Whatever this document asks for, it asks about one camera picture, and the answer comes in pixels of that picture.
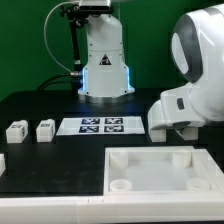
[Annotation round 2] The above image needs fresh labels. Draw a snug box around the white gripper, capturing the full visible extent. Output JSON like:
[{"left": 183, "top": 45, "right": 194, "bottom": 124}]
[{"left": 148, "top": 83, "right": 224, "bottom": 130}]

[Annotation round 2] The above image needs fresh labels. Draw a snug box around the white square tabletop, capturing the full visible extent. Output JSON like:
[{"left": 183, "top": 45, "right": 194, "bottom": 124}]
[{"left": 103, "top": 146, "right": 224, "bottom": 194}]

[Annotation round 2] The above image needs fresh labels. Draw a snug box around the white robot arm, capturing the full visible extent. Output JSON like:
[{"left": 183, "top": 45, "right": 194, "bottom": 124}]
[{"left": 79, "top": 0, "right": 224, "bottom": 131}]

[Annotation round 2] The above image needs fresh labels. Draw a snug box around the white marker sheet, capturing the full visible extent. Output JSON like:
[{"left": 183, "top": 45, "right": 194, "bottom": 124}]
[{"left": 57, "top": 116, "right": 145, "bottom": 136}]

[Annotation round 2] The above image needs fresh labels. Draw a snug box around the white front fence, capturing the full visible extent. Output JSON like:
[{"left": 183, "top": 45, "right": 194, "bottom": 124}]
[{"left": 0, "top": 194, "right": 224, "bottom": 224}]

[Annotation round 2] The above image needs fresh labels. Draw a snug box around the white left block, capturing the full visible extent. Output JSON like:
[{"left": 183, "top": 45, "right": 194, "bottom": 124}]
[{"left": 0, "top": 154, "right": 6, "bottom": 177}]

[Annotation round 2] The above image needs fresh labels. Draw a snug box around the black cable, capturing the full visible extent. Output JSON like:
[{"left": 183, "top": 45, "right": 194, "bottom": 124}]
[{"left": 36, "top": 74, "right": 83, "bottom": 92}]

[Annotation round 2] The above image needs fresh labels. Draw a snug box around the grey cable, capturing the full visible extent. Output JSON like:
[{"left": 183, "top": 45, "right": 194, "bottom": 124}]
[{"left": 43, "top": 0, "right": 81, "bottom": 74}]

